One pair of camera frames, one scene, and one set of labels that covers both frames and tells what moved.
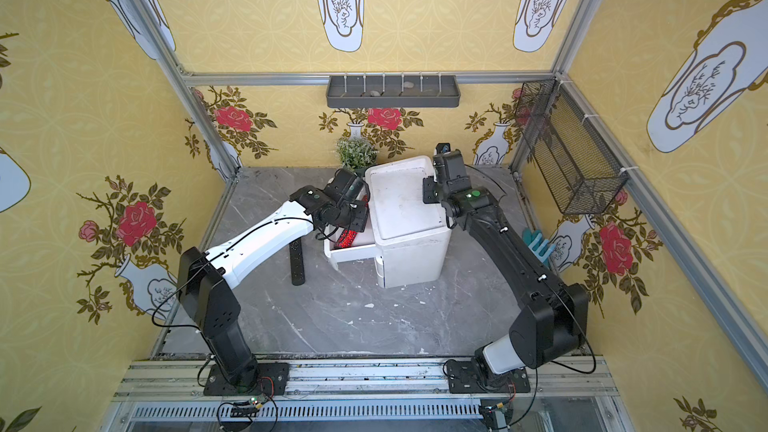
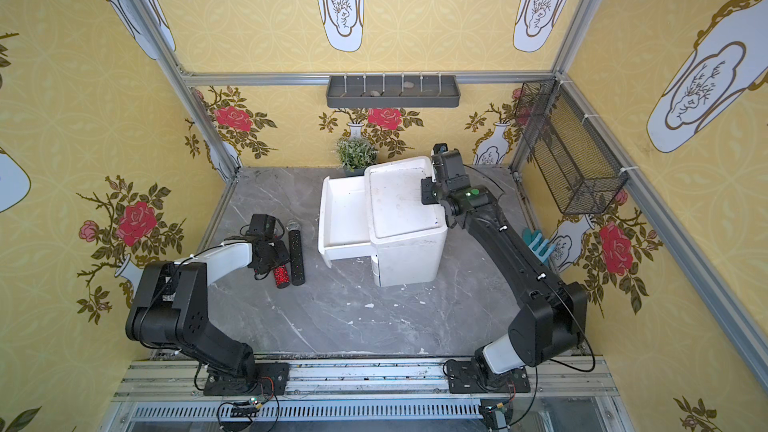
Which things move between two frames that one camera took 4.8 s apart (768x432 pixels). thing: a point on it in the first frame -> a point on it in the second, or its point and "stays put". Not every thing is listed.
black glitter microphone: [297, 265] stays put
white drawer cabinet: [414, 237] stays put
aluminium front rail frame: [377, 397] stays put
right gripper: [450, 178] stays put
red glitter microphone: [347, 238] -> [281, 276]
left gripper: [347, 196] -> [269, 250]
